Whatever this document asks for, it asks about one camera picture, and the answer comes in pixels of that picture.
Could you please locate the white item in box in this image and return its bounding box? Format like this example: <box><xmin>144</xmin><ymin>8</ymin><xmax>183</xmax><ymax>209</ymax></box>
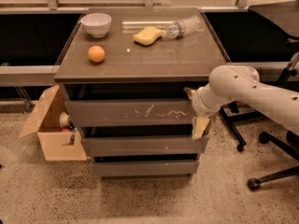
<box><xmin>59</xmin><ymin>112</ymin><xmax>70</xmax><ymax>129</ymax></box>

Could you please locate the grey bottom drawer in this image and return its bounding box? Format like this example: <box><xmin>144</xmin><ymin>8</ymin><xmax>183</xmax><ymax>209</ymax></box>
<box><xmin>93</xmin><ymin>161</ymin><xmax>199</xmax><ymax>177</ymax></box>

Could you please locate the yellow sponge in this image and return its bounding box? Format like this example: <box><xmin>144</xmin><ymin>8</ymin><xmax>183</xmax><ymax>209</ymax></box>
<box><xmin>133</xmin><ymin>26</ymin><xmax>162</xmax><ymax>46</ymax></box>

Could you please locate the white ceramic bowl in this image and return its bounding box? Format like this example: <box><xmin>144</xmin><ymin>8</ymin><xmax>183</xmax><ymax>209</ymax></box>
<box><xmin>80</xmin><ymin>13</ymin><xmax>112</xmax><ymax>37</ymax></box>

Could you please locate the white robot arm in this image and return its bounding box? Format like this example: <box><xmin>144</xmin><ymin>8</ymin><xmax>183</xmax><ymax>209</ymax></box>
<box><xmin>184</xmin><ymin>65</ymin><xmax>299</xmax><ymax>135</ymax></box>

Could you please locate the grey drawer cabinet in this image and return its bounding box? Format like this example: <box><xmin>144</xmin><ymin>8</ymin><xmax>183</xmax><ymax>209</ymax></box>
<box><xmin>54</xmin><ymin>7</ymin><xmax>232</xmax><ymax>181</ymax></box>

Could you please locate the grey top drawer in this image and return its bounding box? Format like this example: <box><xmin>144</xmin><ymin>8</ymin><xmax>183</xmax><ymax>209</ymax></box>
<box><xmin>65</xmin><ymin>99</ymin><xmax>195</xmax><ymax>127</ymax></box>

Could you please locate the orange fruit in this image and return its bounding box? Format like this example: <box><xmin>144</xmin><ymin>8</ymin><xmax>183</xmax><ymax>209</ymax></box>
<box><xmin>88</xmin><ymin>46</ymin><xmax>105</xmax><ymax>63</ymax></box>

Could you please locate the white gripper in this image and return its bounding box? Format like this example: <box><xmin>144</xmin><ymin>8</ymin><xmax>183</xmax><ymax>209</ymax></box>
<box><xmin>184</xmin><ymin>85</ymin><xmax>220</xmax><ymax>140</ymax></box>

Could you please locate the open cardboard box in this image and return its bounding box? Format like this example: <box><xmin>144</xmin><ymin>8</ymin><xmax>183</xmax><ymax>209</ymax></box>
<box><xmin>20</xmin><ymin>85</ymin><xmax>87</xmax><ymax>161</ymax></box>

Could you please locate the grey middle drawer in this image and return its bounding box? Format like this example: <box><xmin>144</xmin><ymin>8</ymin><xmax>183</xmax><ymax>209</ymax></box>
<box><xmin>81</xmin><ymin>135</ymin><xmax>208</xmax><ymax>157</ymax></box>

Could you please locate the grey drawer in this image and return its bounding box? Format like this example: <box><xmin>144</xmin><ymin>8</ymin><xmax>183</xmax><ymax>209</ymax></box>
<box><xmin>81</xmin><ymin>135</ymin><xmax>208</xmax><ymax>157</ymax></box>
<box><xmin>65</xmin><ymin>99</ymin><xmax>195</xmax><ymax>127</ymax></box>
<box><xmin>93</xmin><ymin>161</ymin><xmax>199</xmax><ymax>177</ymax></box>

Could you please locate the clear plastic water bottle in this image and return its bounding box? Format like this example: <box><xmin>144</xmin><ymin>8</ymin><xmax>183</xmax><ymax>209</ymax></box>
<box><xmin>161</xmin><ymin>15</ymin><xmax>201</xmax><ymax>39</ymax></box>

